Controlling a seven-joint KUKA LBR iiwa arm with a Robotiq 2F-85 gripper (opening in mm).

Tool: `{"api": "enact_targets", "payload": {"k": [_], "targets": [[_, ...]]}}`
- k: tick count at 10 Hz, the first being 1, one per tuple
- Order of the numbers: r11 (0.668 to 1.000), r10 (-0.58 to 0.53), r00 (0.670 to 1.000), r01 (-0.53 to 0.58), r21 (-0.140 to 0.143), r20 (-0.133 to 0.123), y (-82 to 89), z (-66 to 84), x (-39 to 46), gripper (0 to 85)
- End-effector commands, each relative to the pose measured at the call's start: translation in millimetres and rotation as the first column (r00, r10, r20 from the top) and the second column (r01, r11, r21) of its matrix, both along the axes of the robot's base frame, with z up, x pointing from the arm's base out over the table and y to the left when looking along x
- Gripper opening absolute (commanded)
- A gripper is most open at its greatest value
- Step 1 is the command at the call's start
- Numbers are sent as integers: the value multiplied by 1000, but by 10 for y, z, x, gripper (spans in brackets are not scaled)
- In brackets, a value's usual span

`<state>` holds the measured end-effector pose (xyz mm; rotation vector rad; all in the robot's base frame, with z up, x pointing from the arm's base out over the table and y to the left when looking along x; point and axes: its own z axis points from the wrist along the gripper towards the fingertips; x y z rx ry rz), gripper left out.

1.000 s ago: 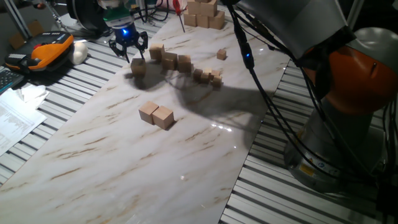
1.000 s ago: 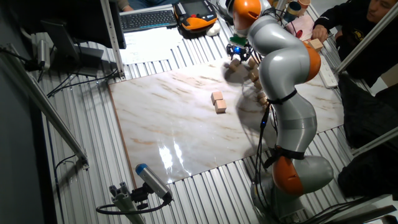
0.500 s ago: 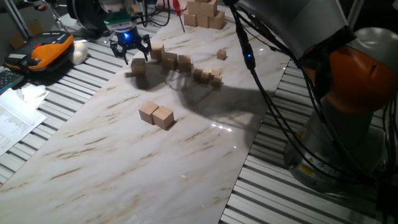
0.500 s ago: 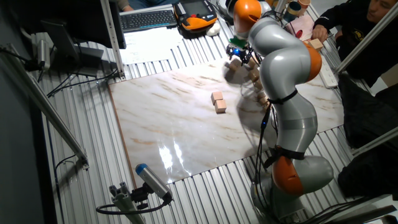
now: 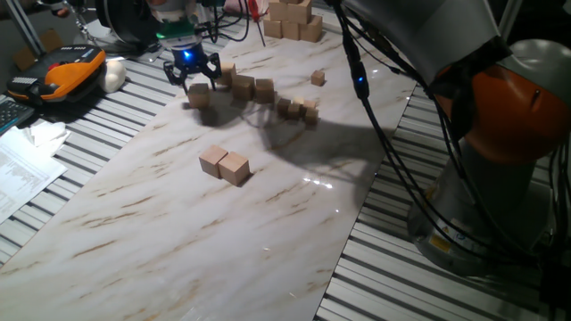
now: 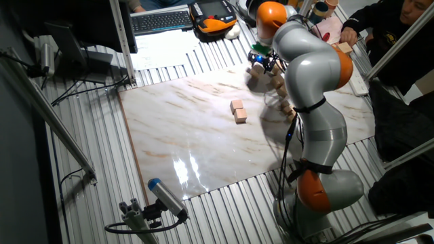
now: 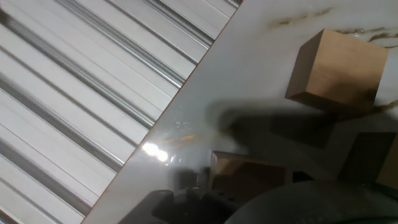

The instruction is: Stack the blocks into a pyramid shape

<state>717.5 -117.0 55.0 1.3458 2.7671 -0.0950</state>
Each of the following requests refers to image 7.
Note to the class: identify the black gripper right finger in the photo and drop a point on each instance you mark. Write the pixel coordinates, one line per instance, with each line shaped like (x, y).
(303, 176)

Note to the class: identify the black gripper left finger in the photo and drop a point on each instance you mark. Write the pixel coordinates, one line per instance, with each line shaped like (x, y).
(186, 208)

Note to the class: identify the large wooden cube block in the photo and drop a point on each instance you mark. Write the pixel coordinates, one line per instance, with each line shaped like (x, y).
(248, 177)
(367, 155)
(339, 68)

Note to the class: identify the marble pattern board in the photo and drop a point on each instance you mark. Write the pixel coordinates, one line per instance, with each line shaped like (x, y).
(248, 62)

